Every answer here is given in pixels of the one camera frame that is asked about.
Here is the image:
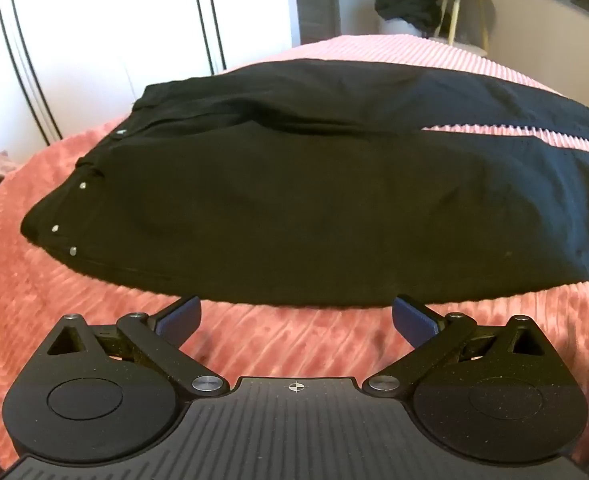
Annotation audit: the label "pink ribbed blanket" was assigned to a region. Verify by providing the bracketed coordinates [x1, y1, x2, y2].
[0, 34, 589, 480]

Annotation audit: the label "white wardrobe with black lines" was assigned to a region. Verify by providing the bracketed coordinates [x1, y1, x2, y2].
[0, 0, 296, 162]

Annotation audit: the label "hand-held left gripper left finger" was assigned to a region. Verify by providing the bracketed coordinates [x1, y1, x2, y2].
[47, 295, 231, 397]

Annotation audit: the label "pile of dark clothes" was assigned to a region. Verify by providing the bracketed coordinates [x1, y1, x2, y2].
[374, 0, 446, 39]

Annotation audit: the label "dark wooden door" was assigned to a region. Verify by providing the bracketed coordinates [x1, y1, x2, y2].
[294, 0, 338, 47]

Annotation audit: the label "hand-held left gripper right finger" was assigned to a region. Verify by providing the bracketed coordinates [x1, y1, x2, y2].
[363, 294, 548, 399]

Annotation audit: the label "black pants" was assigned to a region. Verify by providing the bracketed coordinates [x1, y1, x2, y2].
[19, 59, 589, 307]

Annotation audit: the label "white laundry basket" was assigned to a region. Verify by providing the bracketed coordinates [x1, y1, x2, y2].
[381, 16, 429, 39]

